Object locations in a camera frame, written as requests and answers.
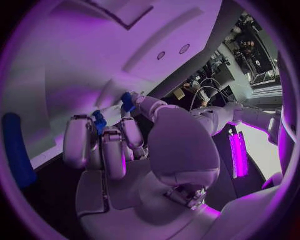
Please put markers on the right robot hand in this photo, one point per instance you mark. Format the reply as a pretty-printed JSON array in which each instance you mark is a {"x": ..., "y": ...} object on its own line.
[{"x": 178, "y": 150}]

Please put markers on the blue block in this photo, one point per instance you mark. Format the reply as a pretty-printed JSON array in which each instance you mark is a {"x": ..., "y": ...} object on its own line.
[{"x": 127, "y": 102}]

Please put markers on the blue peg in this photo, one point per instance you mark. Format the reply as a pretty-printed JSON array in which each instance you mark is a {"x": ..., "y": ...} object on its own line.
[{"x": 100, "y": 122}]

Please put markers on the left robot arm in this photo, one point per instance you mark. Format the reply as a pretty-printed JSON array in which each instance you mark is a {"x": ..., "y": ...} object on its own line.
[{"x": 222, "y": 116}]

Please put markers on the white task board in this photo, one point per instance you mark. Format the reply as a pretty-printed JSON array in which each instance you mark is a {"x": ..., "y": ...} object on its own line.
[{"x": 93, "y": 56}]

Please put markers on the glowing light bar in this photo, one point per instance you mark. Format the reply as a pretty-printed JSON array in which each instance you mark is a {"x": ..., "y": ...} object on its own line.
[{"x": 239, "y": 155}]

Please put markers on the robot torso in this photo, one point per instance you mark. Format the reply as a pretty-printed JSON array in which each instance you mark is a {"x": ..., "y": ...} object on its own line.
[{"x": 287, "y": 142}]

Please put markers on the dark equipment rack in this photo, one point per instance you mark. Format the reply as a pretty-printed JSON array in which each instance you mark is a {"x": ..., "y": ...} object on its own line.
[{"x": 253, "y": 52}]

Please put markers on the long blue cylinder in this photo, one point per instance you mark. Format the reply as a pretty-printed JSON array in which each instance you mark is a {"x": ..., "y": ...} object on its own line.
[{"x": 17, "y": 150}]

